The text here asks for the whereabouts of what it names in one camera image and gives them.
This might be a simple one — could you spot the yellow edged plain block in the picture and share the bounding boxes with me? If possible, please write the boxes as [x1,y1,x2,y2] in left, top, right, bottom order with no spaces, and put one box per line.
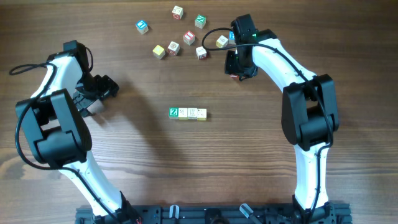
[178,108,188,119]

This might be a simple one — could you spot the yellow edged picture block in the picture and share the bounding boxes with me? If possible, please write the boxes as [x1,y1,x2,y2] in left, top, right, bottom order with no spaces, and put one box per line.
[216,35,229,49]

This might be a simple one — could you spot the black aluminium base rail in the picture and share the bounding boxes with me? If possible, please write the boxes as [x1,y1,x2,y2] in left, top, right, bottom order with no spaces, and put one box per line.
[75,203,353,224]

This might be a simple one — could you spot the yellow edged K block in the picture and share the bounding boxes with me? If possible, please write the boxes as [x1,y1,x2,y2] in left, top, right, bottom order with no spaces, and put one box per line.
[197,108,207,121]

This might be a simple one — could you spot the red edged picture block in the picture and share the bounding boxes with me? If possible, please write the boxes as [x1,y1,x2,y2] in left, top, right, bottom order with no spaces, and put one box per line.
[167,41,180,55]

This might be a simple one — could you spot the yellow top wooden block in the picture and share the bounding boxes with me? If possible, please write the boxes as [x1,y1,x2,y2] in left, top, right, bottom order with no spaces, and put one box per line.
[152,45,165,59]

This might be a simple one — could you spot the green Z wooden block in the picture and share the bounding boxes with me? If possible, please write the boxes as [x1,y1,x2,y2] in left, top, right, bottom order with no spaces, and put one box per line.
[169,107,178,119]

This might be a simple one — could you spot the red X wooden block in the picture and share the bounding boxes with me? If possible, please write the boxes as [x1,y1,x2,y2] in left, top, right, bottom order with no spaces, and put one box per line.
[172,6,183,20]

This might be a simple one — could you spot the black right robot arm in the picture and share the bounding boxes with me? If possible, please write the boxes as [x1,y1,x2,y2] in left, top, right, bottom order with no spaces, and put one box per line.
[225,14,340,223]

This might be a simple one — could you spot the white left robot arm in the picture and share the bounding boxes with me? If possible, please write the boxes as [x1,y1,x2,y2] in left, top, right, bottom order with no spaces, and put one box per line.
[15,40,139,223]

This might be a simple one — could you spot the blue edged K block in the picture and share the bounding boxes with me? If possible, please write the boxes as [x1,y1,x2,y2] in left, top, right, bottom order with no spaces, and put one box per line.
[187,108,198,120]

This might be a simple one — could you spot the red I wooden block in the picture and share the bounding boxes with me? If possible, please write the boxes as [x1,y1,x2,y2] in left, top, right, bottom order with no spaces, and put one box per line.
[183,30,195,45]

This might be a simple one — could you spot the blue letter wooden block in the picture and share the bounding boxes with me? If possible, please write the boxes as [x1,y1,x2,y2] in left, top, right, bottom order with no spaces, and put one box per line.
[136,20,149,34]

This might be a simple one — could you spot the blue H wooden block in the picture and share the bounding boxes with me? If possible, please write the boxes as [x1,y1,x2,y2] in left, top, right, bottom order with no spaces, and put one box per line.
[228,31,236,45]

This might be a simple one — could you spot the green N wooden block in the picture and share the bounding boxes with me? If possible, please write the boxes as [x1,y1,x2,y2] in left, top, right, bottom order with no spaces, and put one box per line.
[195,14,206,29]

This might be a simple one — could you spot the plain white wooden block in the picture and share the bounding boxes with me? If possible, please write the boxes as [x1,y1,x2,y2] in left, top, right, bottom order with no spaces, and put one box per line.
[195,47,208,60]

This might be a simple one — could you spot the red edged white block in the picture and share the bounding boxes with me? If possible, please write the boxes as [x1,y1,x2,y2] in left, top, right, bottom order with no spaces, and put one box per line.
[229,74,239,79]

